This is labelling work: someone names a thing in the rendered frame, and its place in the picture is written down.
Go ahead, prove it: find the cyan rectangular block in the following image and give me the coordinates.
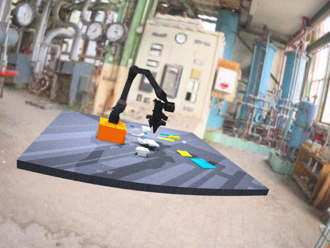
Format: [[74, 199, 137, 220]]
[[190, 158, 216, 169]]

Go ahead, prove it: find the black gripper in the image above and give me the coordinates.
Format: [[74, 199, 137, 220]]
[[146, 109, 166, 133]]

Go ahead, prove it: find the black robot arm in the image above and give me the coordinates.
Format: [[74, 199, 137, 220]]
[[108, 65, 175, 124]]

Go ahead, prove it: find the white housing plate with two round holes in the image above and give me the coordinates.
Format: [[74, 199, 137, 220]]
[[136, 147, 149, 153]]

